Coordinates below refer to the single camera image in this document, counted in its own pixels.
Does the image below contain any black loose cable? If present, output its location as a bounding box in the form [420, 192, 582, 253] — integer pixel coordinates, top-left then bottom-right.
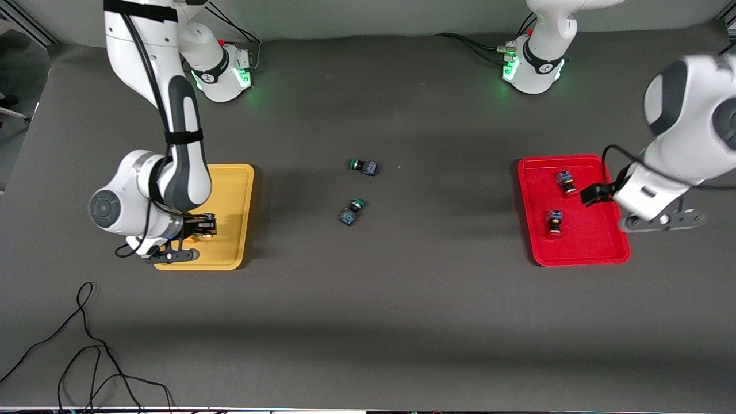
[56, 345, 174, 414]
[0, 282, 144, 414]

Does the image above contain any dark grey table mat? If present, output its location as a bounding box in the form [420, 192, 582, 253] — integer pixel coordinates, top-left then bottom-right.
[0, 26, 736, 412]

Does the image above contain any yellow plastic tray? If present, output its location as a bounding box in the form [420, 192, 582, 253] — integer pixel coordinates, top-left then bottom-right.
[152, 164, 255, 271]

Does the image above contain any grey metal rail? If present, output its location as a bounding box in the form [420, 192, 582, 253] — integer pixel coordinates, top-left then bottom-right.
[0, 9, 58, 47]

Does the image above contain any red plastic tray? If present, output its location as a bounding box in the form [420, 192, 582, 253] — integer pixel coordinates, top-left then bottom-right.
[516, 154, 632, 267]

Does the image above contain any black base cable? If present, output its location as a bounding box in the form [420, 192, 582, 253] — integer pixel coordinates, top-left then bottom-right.
[204, 3, 262, 72]
[434, 13, 538, 65]

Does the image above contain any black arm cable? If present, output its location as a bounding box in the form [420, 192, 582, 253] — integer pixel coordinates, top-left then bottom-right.
[115, 0, 199, 258]
[601, 40, 736, 193]

